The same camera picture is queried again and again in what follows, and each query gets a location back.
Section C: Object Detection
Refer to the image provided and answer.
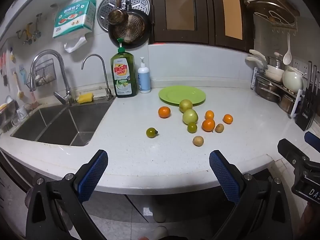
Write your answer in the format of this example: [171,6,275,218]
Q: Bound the wall rack with cutting boards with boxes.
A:
[244,0,300,34]

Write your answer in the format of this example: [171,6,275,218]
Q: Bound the large orange tangerine with stem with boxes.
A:
[202,118,216,132]

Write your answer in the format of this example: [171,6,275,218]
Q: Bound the round steel steamer plate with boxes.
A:
[97,0,150,32]

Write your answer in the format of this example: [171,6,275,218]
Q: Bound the thin chrome faucet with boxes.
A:
[81,54,116,101]

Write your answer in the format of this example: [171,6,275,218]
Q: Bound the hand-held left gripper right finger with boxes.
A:
[209,150,293,240]

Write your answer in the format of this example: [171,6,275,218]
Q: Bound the white ceramic pitcher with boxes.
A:
[282,66,307,93]

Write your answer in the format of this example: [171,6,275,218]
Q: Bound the yellow green round fruit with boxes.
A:
[179,99,193,113]

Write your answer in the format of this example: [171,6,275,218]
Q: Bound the wire sink basket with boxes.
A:
[34,58,56,87]

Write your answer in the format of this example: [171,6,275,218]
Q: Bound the steel saucepan with white handle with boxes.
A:
[249,49,285,70]

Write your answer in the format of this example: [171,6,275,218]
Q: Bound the hanging yellow metal tools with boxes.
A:
[16,22,34,45]

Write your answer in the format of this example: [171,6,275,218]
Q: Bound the white wall outlet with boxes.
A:
[291,58,308,72]

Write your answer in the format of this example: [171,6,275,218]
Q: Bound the green plate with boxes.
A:
[158,86,206,106]

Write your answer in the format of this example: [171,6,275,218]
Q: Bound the white pot rack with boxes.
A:
[251,67,307,119]

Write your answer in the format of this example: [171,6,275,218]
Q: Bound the black knife block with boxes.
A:
[294,89,319,132]

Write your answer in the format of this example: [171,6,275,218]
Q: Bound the steel kitchen sink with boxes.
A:
[10,100,115,147]

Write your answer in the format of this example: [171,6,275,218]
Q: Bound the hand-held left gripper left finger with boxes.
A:
[25,149,109,240]

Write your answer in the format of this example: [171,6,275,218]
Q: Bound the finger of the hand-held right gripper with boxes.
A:
[304,131,320,153]
[277,138,320,172]

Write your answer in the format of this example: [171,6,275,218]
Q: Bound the steel dish drainer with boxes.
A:
[0,95,28,128]

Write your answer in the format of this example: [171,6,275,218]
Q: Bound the yellow sponge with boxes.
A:
[77,92,94,104]

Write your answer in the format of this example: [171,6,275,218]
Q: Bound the hanging metal peeler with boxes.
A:
[34,14,42,40]

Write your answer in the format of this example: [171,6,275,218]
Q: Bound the large chrome faucet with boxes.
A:
[29,49,75,105]

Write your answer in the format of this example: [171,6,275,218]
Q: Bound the yellow dish brush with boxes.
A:
[12,71,25,100]

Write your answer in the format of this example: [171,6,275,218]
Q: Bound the white ladle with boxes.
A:
[282,31,293,65]

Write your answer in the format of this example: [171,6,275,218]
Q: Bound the medium orange tangerine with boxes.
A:
[158,106,171,119]

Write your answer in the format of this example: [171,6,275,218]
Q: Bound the large steel pot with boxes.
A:
[255,76,284,103]

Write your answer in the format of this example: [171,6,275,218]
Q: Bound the copper colander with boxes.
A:
[111,11,146,43]

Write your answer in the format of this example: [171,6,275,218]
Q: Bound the small copper pot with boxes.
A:
[107,0,129,25]

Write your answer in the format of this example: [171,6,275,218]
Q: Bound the pale green round fruit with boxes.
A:
[182,109,199,125]

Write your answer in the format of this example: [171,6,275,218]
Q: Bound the paper towel pack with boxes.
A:
[52,0,97,53]

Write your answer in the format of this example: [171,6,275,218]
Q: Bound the blue white pump bottle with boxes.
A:
[137,57,151,94]

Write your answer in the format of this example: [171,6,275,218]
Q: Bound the green dish soap bottle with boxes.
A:
[110,38,138,99]

